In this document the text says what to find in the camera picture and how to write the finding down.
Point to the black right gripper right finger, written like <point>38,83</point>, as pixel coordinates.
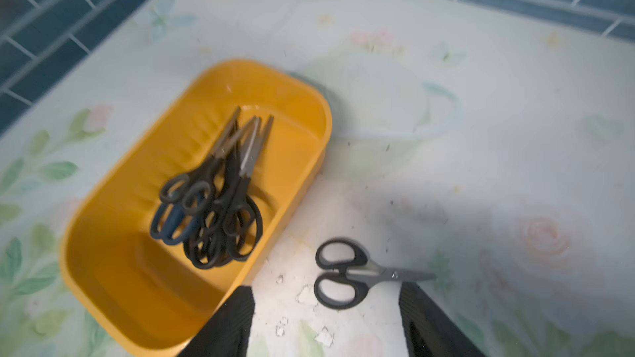
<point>428,331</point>

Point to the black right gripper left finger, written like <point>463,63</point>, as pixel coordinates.
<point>227,332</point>

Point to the black scissors small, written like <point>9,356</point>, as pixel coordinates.
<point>360,273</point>

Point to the yellow plastic storage box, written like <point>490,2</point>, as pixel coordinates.
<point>146,295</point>

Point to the floral table mat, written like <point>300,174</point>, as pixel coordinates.
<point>490,142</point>

